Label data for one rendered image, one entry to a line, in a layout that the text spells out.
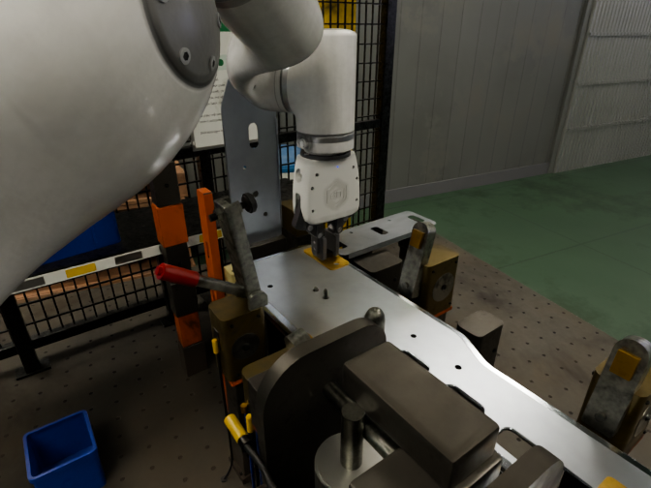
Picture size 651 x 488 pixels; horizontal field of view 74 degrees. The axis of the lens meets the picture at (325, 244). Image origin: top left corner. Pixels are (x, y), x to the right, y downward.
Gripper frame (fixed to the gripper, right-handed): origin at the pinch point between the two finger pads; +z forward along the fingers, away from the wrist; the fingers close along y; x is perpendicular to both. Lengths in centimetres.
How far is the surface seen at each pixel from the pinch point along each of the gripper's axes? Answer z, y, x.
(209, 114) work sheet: -13, 4, 54
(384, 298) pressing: 10.4, 8.0, -6.3
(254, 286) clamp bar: 2.0, -14.2, -1.9
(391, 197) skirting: 104, 228, 214
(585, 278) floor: 110, 235, 44
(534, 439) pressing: 10.5, 2.2, -37.7
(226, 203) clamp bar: -11.1, -16.7, -0.9
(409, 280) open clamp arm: 9.0, 14.3, -6.0
